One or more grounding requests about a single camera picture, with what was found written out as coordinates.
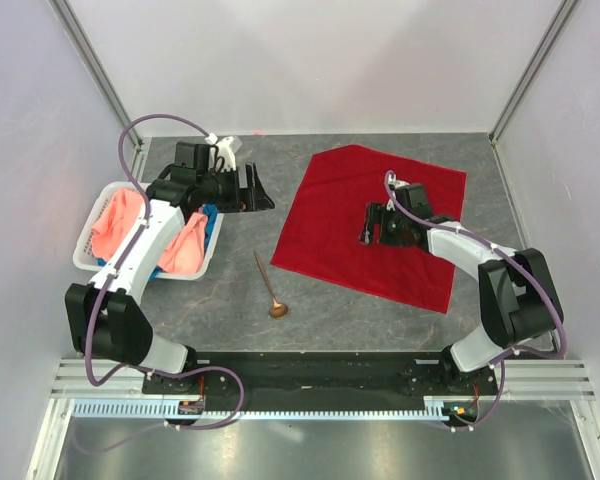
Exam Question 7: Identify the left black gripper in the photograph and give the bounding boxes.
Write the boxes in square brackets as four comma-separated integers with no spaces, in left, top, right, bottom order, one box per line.
[197,163,274,214]

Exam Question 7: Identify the red cloth napkin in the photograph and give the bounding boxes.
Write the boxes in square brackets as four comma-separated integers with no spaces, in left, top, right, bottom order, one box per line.
[271,145,467,313]

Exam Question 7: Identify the copper spoon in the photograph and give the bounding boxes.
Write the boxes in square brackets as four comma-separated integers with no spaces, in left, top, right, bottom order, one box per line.
[253,251,289,319]

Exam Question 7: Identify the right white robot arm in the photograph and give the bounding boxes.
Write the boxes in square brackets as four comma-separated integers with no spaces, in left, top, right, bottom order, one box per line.
[359,177,566,394]

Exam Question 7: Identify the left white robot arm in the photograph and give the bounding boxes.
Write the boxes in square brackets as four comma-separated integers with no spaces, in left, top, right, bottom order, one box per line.
[65,136,275,393]

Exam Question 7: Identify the blue cloth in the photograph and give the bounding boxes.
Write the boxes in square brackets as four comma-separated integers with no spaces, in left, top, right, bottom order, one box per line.
[95,201,222,281]

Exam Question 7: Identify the pink cloth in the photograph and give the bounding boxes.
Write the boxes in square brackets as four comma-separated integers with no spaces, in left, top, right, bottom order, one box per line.
[89,186,207,276]

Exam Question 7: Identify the white plastic basket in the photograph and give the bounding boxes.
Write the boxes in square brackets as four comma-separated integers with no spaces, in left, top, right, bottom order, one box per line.
[73,181,224,281]

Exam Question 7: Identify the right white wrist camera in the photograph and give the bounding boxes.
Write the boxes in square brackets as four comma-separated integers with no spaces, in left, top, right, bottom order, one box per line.
[384,170,410,212]

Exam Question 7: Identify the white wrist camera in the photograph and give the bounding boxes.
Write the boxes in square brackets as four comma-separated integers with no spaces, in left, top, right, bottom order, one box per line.
[384,170,410,212]
[205,133,242,172]

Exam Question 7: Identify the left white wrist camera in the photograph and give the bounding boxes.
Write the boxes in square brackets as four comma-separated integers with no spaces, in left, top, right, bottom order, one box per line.
[205,133,242,172]

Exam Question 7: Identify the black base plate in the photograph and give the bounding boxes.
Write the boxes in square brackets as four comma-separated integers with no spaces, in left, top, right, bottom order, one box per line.
[142,351,498,410]

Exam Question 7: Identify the slotted cable duct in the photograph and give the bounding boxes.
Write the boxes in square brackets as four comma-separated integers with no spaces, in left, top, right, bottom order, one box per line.
[72,398,451,421]

